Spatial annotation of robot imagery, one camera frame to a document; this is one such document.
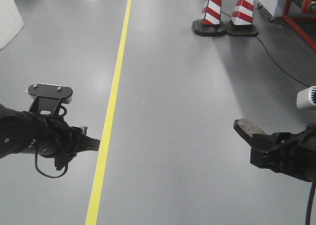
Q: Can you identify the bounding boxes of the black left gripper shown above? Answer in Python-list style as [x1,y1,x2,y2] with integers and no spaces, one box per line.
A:
[14,112,100,157]

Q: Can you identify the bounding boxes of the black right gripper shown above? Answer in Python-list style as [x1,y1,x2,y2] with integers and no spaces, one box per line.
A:
[250,124,316,182]

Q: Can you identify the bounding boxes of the brake pad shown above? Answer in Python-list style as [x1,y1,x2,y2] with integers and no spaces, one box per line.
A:
[233,118,266,145]
[80,126,88,135]

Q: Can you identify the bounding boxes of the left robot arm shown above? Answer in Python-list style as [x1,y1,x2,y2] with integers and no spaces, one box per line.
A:
[0,105,100,158]

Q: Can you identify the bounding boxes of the right red white traffic cone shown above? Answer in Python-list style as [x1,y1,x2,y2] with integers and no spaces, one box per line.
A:
[225,0,258,37]

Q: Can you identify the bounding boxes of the red white traffic cone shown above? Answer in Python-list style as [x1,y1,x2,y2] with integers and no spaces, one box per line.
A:
[192,0,227,37]
[225,0,258,37]

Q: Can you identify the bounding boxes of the white bulky object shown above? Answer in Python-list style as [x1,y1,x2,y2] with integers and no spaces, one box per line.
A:
[0,0,24,49]

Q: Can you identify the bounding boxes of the left red white traffic cone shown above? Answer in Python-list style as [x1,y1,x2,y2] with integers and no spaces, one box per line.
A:
[192,0,227,37]

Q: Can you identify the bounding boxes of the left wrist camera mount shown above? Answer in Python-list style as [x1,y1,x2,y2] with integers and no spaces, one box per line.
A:
[26,83,73,117]

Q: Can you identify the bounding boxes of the black floor cable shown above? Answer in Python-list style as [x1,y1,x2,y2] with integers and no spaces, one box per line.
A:
[219,10,311,87]

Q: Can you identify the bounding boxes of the red metal cart frame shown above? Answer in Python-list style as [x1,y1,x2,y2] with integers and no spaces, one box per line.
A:
[281,0,316,52]

